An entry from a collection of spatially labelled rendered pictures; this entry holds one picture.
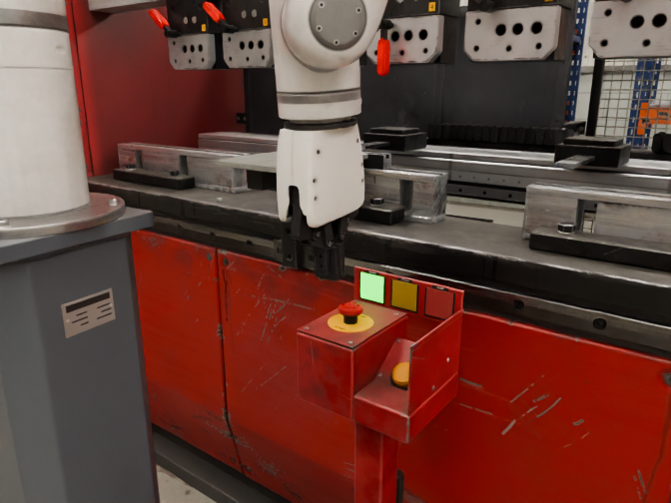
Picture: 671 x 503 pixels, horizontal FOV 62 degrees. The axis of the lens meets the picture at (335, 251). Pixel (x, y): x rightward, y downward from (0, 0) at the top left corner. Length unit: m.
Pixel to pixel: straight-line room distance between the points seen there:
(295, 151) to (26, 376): 0.34
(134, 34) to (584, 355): 1.55
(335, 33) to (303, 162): 0.14
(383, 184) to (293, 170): 0.60
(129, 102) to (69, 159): 1.28
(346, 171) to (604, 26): 0.52
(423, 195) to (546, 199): 0.23
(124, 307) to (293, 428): 0.77
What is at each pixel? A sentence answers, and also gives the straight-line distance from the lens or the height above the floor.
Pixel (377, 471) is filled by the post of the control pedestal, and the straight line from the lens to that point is 0.95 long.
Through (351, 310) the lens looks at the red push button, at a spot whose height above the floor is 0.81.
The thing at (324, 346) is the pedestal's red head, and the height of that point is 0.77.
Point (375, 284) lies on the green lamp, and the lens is 0.93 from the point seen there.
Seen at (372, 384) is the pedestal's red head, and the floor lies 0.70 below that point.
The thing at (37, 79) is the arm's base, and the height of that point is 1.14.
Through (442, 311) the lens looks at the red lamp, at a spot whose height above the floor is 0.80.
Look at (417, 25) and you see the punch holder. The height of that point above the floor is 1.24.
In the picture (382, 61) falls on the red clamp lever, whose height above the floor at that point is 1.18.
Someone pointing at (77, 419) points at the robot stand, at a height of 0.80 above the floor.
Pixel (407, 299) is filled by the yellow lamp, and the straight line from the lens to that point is 0.90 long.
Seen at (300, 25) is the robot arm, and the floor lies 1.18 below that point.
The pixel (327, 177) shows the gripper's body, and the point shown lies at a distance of 0.56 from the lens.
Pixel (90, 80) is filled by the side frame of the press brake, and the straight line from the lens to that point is 1.83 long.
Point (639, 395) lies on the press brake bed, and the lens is 0.94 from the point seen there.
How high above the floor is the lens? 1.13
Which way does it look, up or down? 17 degrees down
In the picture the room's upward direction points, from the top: straight up
